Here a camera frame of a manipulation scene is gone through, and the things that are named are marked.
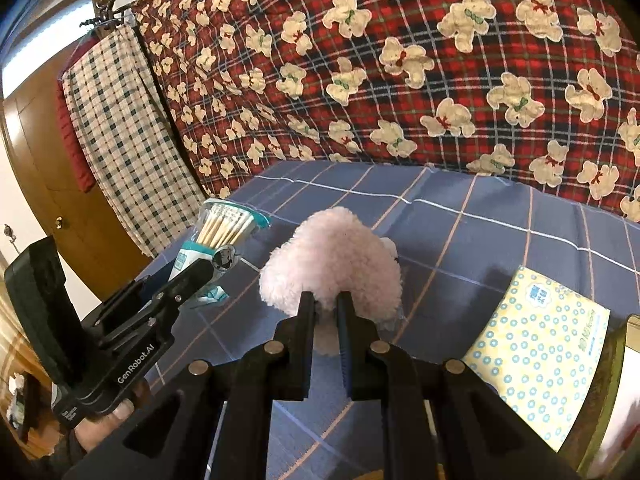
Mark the red ribbed cloth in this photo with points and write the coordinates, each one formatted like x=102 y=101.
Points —
x=75 y=160

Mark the red plaid bear-print blanket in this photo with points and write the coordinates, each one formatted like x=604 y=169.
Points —
x=400 y=85

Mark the clothes hanger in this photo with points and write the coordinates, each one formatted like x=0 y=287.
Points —
x=107 y=15

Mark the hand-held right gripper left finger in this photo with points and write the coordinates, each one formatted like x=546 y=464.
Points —
x=300 y=340

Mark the pink fluffy plush toy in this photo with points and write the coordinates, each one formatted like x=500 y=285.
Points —
x=330 y=260

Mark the yellow dotted tissue pack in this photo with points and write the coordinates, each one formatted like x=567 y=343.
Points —
x=535 y=350

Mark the wooden door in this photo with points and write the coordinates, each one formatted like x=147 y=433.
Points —
x=45 y=160

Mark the person's left hand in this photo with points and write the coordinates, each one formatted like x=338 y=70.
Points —
x=115 y=415

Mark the cotton swab bag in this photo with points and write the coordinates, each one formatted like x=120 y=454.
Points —
x=220 y=225

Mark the checked cream cloth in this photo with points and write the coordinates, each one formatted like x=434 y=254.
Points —
x=120 y=135

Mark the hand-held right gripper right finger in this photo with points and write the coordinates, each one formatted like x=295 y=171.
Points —
x=350 y=355

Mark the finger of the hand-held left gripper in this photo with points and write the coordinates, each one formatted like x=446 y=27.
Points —
x=200 y=275

